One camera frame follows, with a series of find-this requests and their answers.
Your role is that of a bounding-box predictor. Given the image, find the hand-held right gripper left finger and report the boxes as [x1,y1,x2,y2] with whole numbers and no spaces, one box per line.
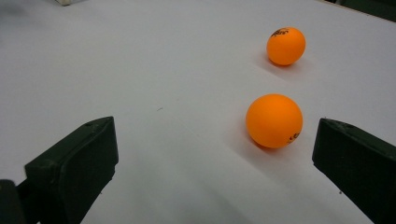
[17,116,120,224]

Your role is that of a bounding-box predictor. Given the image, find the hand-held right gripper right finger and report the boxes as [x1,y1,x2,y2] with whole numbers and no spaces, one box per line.
[311,118,396,224]

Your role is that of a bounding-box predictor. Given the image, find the orange ping pong ball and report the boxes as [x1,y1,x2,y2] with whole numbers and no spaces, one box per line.
[245,93,304,149]
[266,26,306,66]

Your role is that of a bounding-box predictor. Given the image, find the clear bag with beige trim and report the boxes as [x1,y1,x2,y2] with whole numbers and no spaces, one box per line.
[55,0,82,7]

